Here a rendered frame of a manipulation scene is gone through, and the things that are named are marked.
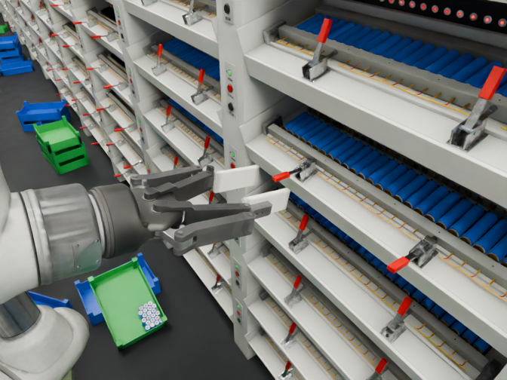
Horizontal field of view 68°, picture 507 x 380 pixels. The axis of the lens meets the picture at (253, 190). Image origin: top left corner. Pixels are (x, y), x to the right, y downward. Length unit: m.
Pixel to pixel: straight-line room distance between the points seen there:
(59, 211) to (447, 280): 0.51
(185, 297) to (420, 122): 1.38
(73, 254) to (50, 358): 0.81
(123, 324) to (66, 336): 0.52
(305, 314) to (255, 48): 0.65
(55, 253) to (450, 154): 0.44
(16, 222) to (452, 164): 0.47
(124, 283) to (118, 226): 1.35
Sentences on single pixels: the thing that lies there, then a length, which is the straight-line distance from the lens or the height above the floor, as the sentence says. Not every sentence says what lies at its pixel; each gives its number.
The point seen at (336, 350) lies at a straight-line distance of 0.98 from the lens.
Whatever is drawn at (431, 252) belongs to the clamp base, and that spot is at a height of 0.95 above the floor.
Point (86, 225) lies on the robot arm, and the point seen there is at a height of 1.14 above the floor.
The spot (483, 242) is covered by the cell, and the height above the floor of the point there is 0.98.
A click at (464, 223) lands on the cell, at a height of 0.98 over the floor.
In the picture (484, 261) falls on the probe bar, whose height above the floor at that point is 0.97.
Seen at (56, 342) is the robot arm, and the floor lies 0.47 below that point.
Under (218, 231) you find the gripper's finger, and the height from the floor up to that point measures 1.09.
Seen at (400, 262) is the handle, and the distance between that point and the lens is 0.58.
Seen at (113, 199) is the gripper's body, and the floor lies 1.14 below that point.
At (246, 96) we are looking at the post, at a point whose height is 1.04.
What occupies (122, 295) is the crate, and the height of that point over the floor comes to 0.08.
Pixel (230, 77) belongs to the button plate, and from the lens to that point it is 0.84.
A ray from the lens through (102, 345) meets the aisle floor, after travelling 1.69.
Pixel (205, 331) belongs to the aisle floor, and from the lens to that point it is 1.63.
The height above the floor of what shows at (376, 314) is 0.74.
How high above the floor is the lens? 1.37
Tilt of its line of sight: 37 degrees down
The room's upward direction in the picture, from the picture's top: straight up
